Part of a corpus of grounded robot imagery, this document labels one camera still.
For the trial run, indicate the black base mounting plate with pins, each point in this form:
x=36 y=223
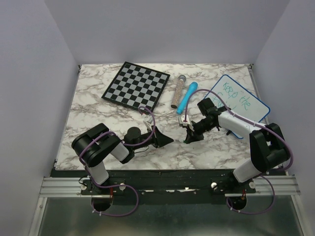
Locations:
x=160 y=187

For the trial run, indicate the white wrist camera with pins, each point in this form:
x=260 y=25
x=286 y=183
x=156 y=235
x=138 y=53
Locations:
x=149 y=123
x=185 y=122

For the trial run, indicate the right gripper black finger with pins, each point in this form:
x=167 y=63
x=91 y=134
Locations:
x=188 y=136
x=196 y=137

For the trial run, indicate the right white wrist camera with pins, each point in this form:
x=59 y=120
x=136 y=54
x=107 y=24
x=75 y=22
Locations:
x=185 y=122

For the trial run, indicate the black grey chessboard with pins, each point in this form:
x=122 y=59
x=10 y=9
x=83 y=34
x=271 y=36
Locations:
x=135 y=86

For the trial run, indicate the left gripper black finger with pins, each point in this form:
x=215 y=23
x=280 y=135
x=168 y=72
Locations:
x=161 y=144
x=161 y=137

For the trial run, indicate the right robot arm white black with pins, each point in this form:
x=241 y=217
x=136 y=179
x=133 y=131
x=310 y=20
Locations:
x=267 y=148

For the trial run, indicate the blue toy microphone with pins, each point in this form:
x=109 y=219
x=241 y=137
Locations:
x=192 y=87

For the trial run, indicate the glitter tube silver cap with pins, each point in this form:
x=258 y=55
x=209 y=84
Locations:
x=178 y=91

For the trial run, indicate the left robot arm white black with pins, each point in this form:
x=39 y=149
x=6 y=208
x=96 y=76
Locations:
x=98 y=142

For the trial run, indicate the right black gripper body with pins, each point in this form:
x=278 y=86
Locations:
x=202 y=126

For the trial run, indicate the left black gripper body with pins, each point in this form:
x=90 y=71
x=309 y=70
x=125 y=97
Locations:
x=153 y=140

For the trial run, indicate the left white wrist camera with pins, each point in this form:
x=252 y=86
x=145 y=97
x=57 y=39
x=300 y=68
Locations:
x=149 y=123

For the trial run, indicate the blue framed whiteboard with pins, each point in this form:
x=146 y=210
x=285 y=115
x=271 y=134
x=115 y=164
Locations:
x=239 y=99

